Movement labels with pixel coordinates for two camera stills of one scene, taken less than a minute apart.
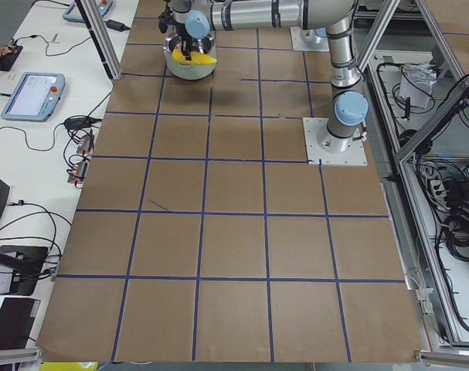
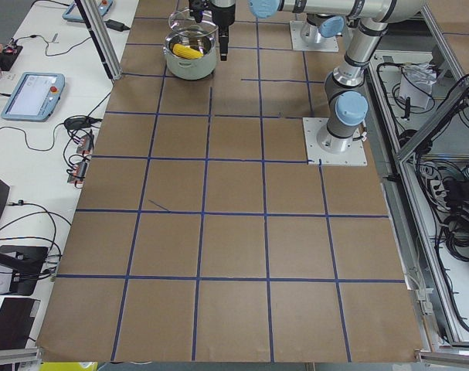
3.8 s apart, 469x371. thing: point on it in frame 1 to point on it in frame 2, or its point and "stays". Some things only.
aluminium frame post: x=103 y=37 stays
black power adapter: x=117 y=25 stays
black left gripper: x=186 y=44 to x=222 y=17
